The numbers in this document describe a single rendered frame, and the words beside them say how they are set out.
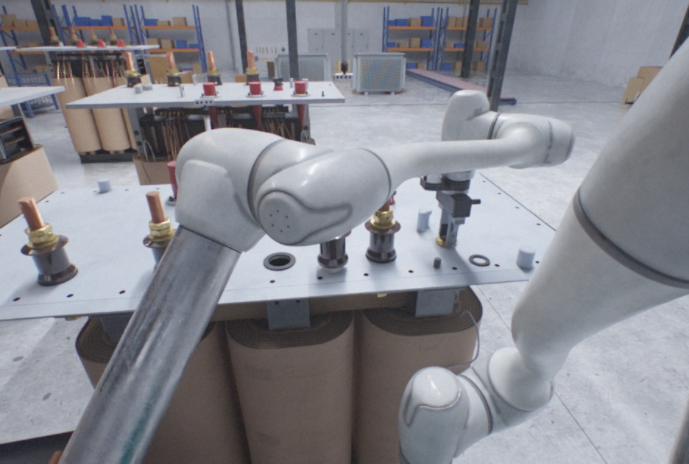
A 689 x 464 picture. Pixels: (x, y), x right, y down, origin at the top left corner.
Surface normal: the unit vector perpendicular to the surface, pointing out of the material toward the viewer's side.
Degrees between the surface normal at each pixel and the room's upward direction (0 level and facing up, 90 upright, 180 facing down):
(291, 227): 87
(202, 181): 52
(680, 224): 108
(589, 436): 0
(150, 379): 69
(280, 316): 90
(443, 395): 18
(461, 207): 90
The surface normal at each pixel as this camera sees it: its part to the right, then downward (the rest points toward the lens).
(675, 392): 0.00, -0.88
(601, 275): -0.73, 0.56
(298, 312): 0.13, 0.47
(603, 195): -1.00, 0.03
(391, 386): -0.31, 0.45
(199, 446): 0.45, 0.42
